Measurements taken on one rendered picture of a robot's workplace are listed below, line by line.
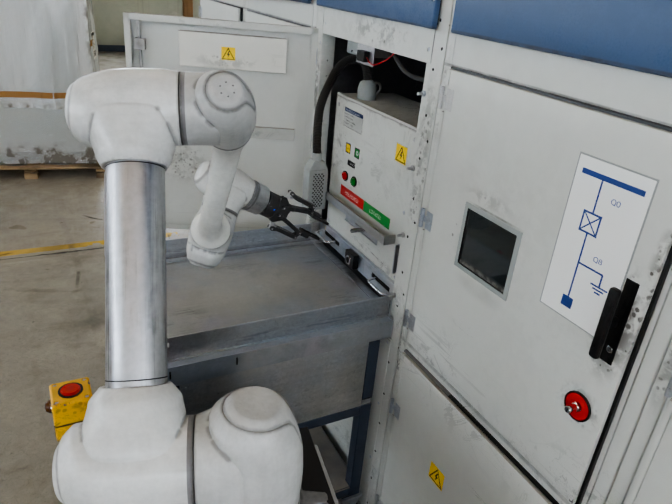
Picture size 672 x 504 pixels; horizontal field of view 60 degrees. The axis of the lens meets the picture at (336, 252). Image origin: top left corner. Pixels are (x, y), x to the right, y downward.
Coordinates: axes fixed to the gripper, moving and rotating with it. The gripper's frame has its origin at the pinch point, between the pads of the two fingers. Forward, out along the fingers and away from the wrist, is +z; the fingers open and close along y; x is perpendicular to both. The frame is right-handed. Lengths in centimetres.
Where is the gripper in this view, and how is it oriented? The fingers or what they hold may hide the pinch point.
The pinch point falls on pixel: (314, 226)
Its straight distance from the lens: 180.8
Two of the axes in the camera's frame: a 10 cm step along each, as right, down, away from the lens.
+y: -5.2, 8.4, 1.6
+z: 7.2, 3.4, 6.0
